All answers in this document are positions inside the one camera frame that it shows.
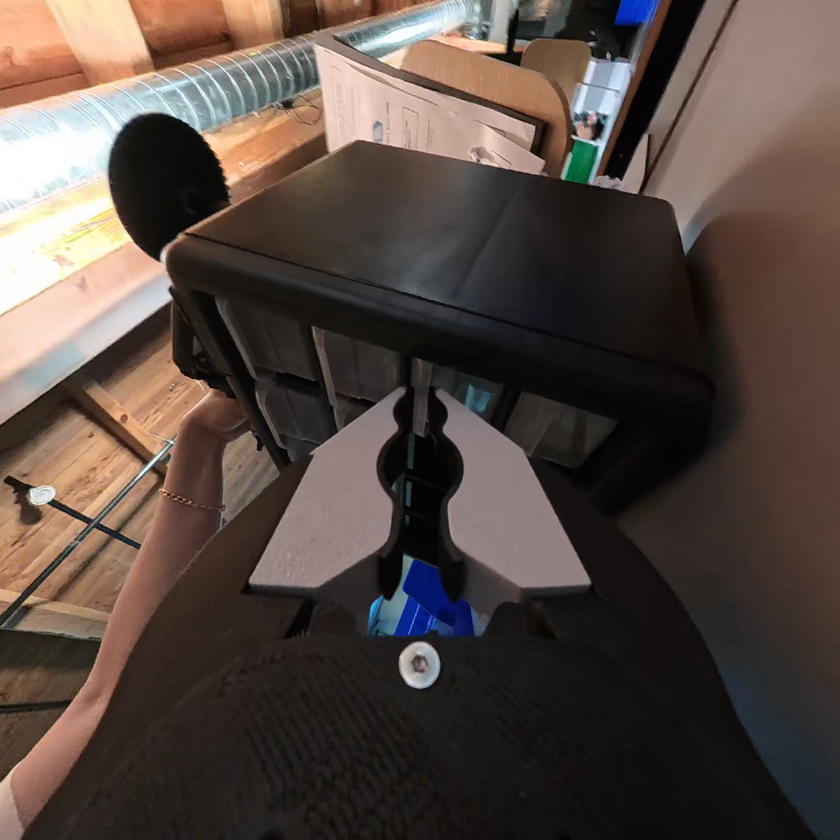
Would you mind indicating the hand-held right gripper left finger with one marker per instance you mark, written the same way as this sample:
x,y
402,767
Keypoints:
x,y
315,525

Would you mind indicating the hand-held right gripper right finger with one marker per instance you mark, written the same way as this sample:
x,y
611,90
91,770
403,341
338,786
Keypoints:
x,y
518,525

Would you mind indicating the small clear plastic drawer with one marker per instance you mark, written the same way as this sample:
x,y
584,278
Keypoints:
x,y
421,400

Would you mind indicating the black drawer cabinet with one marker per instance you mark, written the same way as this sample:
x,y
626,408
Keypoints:
x,y
446,229

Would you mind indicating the person's left forearm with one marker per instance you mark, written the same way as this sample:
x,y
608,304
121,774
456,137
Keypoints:
x,y
151,577

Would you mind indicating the person's left hand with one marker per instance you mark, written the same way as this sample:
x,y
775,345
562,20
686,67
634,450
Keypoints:
x,y
220,420

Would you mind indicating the blue plastic piece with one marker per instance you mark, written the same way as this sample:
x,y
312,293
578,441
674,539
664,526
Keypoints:
x,y
426,590

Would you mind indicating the set of translucent cabinet drawers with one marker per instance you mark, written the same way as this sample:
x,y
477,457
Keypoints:
x,y
289,348

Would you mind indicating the thin metal rod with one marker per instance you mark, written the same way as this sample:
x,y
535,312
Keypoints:
x,y
85,535

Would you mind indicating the black rod with white clip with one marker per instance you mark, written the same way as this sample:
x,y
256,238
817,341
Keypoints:
x,y
72,515

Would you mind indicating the printed instruction sheet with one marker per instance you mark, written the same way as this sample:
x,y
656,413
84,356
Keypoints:
x,y
400,111

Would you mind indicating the brown cardboard stand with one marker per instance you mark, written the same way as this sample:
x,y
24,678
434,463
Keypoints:
x,y
558,62
499,79

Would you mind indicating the green box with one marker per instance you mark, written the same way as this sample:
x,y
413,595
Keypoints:
x,y
581,163

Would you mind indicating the white shelf unit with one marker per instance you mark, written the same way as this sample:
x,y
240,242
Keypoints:
x,y
607,92

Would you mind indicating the blue storage bin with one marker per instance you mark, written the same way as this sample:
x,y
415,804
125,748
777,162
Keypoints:
x,y
636,12

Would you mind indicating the silver ventilation duct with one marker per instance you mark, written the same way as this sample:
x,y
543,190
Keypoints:
x,y
164,111

